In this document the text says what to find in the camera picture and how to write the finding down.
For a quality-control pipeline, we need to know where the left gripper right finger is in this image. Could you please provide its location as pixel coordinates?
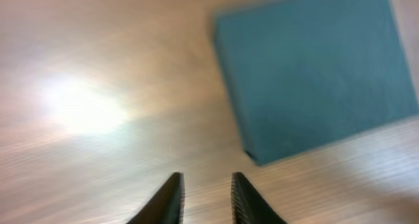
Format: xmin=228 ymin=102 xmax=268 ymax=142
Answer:
xmin=230 ymin=172 xmax=287 ymax=224

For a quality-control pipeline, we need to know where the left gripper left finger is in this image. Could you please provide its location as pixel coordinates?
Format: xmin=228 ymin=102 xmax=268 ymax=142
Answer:
xmin=126 ymin=172 xmax=185 ymax=224

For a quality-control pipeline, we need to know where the dark green lidded box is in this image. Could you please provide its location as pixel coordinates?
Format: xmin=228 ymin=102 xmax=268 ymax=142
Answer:
xmin=213 ymin=0 xmax=418 ymax=165

